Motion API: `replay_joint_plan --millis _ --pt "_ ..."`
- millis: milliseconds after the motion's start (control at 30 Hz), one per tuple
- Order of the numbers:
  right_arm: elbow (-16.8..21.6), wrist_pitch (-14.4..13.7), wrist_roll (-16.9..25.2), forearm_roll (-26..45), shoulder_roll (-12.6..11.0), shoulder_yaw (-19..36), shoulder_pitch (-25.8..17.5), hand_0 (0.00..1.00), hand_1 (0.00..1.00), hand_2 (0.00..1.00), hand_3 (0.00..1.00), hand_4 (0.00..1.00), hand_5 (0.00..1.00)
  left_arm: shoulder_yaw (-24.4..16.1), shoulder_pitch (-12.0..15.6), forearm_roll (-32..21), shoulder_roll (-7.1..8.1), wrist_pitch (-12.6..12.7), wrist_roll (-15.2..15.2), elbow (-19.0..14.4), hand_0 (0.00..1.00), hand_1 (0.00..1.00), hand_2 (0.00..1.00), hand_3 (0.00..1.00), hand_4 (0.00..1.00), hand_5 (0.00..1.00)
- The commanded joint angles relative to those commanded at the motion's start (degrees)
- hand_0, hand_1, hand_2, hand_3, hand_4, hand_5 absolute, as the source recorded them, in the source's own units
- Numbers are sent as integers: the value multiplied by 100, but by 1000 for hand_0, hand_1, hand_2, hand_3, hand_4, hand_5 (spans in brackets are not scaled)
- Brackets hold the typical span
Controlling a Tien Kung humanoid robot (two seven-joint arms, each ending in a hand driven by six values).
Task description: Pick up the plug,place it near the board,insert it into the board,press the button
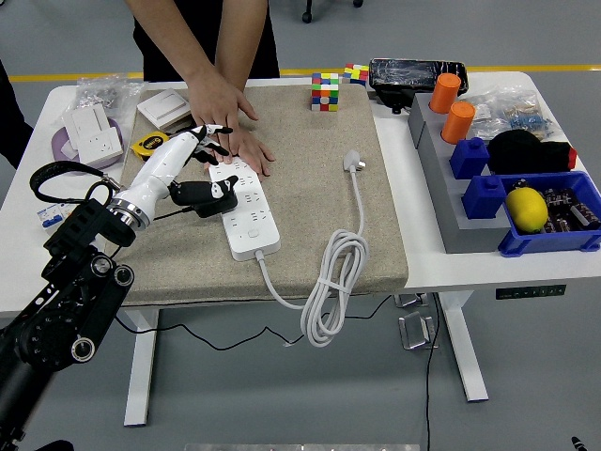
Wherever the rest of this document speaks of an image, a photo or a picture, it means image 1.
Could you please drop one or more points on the small rubik's cube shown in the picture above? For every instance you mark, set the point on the small rubik's cube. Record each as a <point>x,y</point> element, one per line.
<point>355,74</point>

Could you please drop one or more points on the grey stepped block holder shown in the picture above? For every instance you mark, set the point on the grey stepped block holder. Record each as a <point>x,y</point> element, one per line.
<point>474,237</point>

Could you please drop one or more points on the person's right forearm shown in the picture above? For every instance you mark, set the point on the person's right forearm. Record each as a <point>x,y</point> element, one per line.
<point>174,33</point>

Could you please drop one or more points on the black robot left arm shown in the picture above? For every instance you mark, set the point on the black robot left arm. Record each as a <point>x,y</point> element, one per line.
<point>61,305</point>

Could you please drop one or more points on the yellow lemon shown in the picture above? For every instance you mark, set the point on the yellow lemon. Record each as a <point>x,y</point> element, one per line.
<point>526,209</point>

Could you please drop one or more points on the blue plastic bin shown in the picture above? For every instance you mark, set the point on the blue plastic bin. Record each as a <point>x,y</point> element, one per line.
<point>549,244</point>

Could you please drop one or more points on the grey-brown mat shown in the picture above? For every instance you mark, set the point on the grey-brown mat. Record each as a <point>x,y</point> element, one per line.
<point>305,211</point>

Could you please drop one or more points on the large rubik's cube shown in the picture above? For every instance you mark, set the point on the large rubik's cube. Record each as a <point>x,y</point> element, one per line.
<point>324,91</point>

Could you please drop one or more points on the white blue circuit breaker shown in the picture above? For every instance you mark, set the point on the white blue circuit breaker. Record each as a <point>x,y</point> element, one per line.
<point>47,216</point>

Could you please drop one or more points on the person's left hand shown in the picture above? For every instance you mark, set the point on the person's left hand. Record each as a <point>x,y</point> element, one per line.
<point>257,155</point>

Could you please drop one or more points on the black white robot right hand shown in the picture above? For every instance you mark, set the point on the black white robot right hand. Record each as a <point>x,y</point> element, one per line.
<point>579,444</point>

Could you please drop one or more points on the white socket panel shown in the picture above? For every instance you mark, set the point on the white socket panel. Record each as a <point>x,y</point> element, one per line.
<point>99,145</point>

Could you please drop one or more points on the black pouch with red tip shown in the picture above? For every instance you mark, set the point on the black pouch with red tip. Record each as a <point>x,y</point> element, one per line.
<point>526,152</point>

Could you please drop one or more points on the orange cylinder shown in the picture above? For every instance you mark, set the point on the orange cylinder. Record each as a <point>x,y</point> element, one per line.
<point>445,94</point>
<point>457,122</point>

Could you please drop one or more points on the white power strip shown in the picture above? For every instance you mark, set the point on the white power strip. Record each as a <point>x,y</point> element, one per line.
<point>251,230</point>

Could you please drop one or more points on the clear bag of blue resistors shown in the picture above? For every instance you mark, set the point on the clear bag of blue resistors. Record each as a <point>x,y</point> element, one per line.
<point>528,119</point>

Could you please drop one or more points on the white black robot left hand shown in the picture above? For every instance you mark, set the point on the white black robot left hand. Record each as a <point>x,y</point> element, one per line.
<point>162,162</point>

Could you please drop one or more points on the black table control panel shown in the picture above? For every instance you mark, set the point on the black table control panel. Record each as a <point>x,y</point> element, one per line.
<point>530,292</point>

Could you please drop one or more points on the white table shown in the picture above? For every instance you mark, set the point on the white table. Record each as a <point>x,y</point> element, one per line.
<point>413,188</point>

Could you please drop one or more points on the person's right hand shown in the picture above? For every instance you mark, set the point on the person's right hand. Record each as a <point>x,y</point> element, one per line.
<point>218,108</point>

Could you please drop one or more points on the person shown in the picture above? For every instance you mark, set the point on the person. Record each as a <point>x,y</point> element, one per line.
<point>11,122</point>
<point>159,61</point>

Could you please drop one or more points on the clear bag of screws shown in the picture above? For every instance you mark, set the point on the clear bag of screws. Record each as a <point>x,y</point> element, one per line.
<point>103,91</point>

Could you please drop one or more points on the black wrapped box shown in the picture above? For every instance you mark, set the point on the black wrapped box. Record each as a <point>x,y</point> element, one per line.
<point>404,75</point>

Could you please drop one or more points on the dark capacitors pile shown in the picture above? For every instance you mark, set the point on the dark capacitors pile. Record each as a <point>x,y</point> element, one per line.
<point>570,209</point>

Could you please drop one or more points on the small metal clamp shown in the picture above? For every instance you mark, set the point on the small metal clamp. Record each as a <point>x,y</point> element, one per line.
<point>411,300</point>

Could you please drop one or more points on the white double wall switch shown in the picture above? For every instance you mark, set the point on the white double wall switch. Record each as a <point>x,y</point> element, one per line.
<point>162,105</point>

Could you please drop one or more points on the blue block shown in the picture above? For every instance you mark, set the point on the blue block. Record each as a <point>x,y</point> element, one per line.
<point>469,160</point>
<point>483,199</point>

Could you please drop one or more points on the person's left forearm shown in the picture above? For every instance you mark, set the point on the person's left forearm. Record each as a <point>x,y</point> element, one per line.
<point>241,37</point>

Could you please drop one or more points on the large metal clamp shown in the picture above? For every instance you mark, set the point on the large metal clamp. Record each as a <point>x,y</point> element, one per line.
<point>415,329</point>

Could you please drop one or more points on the purple dish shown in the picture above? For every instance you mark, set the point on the purple dish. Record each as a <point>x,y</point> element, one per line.
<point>58,145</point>

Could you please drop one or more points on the black office chair base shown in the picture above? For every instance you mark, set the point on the black office chair base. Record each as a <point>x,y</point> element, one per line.
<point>306,18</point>

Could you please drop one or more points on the white switch panel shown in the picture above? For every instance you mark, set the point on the white switch panel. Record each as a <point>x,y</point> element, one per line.
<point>84,119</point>

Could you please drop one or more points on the black plug adapter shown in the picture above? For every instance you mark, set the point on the black plug adapter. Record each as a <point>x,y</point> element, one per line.
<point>211,209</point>

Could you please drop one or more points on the clear bag of small parts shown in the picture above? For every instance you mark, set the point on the clear bag of small parts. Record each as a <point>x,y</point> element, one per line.
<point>486,117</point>

